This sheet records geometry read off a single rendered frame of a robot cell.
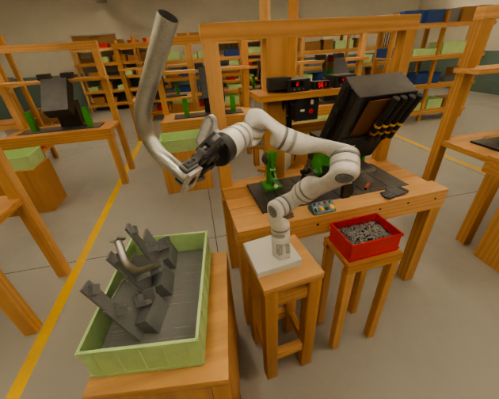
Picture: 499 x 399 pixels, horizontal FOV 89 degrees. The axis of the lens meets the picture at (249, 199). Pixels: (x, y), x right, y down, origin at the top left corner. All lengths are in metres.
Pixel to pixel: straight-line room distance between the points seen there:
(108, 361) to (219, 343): 0.40
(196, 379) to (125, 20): 11.30
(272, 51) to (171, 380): 1.78
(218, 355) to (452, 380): 1.56
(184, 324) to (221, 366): 0.22
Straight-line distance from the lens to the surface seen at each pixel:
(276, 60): 1.87
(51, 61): 12.41
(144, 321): 1.17
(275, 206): 1.12
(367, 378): 2.08
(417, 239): 2.39
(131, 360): 1.16
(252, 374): 2.00
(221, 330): 1.22
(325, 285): 1.87
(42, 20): 12.38
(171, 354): 1.10
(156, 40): 0.45
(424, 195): 2.09
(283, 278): 1.30
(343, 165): 0.82
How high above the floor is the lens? 1.82
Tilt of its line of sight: 31 degrees down
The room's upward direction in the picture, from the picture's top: 4 degrees counter-clockwise
